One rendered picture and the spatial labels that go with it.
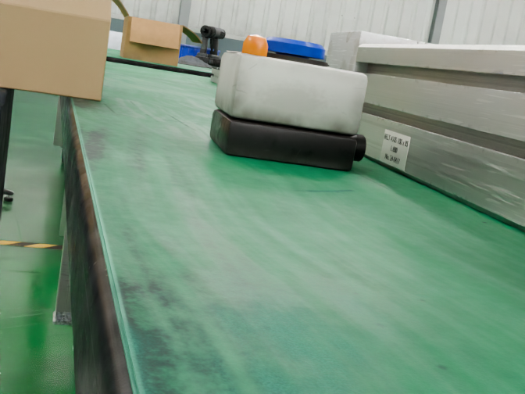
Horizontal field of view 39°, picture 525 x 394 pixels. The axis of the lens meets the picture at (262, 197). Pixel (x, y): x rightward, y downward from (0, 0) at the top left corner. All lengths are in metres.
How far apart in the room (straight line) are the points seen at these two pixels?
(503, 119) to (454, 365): 0.24
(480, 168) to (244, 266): 0.21
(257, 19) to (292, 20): 0.58
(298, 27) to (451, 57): 11.73
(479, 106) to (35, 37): 0.40
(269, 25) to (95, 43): 11.37
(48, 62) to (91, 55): 0.04
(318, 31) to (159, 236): 12.07
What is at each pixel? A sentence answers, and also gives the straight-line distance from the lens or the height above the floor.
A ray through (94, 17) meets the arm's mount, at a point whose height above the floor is 0.85.
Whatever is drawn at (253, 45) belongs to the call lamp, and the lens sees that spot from 0.44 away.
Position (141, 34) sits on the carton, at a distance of 2.77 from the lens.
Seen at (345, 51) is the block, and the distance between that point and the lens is 0.65.
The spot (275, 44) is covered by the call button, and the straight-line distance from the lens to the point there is 0.47.
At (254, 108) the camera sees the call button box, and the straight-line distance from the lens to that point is 0.44.
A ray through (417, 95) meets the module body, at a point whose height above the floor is 0.83.
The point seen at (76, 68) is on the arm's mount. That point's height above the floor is 0.81.
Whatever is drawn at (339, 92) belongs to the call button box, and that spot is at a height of 0.83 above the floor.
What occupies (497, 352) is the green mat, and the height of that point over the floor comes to 0.78.
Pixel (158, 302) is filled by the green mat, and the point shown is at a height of 0.78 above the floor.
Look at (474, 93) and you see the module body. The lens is 0.42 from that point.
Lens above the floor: 0.83
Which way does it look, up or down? 10 degrees down
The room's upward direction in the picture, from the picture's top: 9 degrees clockwise
